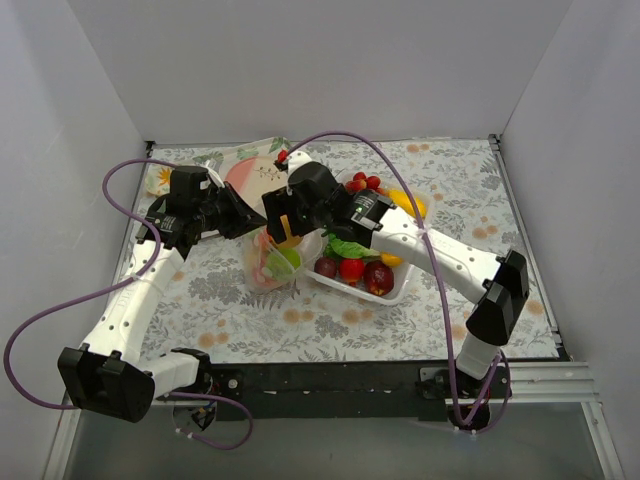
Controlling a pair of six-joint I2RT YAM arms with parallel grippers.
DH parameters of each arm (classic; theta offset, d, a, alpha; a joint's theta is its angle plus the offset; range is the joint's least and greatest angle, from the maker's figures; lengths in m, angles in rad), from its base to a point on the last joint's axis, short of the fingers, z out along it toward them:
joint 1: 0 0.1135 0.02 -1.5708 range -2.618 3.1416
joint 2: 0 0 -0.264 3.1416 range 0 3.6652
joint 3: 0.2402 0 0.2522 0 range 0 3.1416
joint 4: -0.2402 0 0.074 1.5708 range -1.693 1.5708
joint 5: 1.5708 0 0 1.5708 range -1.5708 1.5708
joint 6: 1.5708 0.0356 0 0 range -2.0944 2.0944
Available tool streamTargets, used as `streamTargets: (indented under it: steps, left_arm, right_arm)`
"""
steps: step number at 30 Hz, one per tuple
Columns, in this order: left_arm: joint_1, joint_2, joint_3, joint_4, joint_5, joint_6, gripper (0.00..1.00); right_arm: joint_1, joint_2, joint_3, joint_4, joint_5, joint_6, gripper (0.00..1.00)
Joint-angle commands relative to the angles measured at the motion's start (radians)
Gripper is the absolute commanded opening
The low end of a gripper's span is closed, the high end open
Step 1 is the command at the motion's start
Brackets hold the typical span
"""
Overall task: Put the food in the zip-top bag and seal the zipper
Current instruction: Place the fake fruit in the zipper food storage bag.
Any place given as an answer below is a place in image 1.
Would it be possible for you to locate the small floral bowl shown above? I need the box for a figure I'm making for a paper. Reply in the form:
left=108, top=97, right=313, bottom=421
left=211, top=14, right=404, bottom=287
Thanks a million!
left=144, top=164, right=173, bottom=197

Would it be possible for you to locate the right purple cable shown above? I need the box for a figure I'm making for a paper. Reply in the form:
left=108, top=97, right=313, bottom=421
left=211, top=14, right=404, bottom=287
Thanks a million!
left=273, top=130, right=512, bottom=434

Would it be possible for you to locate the pink peach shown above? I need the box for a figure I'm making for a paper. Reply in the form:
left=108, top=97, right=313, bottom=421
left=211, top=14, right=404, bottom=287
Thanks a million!
left=250, top=261, right=276, bottom=288

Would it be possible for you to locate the dark red apple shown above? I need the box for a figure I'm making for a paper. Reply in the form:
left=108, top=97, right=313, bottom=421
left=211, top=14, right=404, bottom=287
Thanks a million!
left=363, top=260, right=395, bottom=296

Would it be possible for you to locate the white plastic fruit tray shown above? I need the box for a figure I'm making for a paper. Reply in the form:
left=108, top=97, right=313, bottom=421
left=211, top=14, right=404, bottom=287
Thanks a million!
left=303, top=169, right=434, bottom=307

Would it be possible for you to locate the orange mango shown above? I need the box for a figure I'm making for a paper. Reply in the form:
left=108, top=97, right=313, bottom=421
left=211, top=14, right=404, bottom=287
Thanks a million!
left=380, top=253, right=404, bottom=268

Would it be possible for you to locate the yellow bell pepper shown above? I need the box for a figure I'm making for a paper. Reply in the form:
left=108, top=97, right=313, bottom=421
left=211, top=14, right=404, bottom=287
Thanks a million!
left=388, top=189, right=428, bottom=219

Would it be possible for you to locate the pink and cream plate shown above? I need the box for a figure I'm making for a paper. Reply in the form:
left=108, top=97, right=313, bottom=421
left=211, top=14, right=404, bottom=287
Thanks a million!
left=225, top=156, right=286, bottom=209

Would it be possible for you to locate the red yellow apple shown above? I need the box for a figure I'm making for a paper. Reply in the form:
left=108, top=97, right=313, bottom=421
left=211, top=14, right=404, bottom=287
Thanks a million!
left=339, top=258, right=365, bottom=286

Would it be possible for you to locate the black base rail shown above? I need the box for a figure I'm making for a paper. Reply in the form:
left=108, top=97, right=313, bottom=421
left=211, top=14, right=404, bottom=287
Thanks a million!
left=172, top=344, right=521, bottom=434

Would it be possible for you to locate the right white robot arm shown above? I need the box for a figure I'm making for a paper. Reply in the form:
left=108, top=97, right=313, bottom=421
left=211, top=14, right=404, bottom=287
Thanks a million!
left=262, top=154, right=530, bottom=398

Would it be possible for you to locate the green apple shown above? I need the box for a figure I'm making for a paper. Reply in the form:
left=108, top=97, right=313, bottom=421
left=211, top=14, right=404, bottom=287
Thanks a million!
left=279, top=248, right=301, bottom=270

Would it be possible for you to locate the dark red plum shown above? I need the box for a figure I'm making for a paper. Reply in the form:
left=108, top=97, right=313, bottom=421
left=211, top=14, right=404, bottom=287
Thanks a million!
left=314, top=256, right=338, bottom=279

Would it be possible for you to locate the green lettuce leaf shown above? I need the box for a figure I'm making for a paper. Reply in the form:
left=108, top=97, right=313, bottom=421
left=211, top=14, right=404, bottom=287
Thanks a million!
left=324, top=237, right=379, bottom=259

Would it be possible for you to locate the light green chayote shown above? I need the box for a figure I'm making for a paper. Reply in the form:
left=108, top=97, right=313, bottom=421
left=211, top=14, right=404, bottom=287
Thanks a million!
left=264, top=251, right=289, bottom=278

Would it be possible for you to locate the red lychee bunch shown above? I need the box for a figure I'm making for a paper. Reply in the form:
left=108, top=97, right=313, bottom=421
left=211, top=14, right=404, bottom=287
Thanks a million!
left=345, top=172, right=387, bottom=196

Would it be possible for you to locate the yellow star fruit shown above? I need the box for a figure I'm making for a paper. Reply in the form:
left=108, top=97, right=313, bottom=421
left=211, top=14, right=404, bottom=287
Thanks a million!
left=278, top=215, right=303, bottom=248

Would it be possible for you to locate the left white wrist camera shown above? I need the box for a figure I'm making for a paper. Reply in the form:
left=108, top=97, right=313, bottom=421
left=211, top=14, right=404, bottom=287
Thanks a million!
left=202, top=161, right=225, bottom=188

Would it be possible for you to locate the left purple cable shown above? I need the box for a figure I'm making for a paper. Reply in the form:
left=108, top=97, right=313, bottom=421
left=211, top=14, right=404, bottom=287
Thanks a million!
left=3, top=158, right=255, bottom=450

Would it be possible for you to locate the clear dotted zip bag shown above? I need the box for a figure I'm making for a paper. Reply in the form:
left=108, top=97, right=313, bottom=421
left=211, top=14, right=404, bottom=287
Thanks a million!
left=242, top=228, right=324, bottom=294

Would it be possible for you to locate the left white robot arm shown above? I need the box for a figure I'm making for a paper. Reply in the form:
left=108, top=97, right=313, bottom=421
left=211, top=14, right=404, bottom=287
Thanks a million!
left=58, top=166, right=266, bottom=422

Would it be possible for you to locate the purple cable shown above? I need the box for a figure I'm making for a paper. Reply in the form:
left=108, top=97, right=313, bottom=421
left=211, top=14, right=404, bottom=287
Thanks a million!
left=273, top=130, right=512, bottom=434
left=3, top=158, right=255, bottom=450

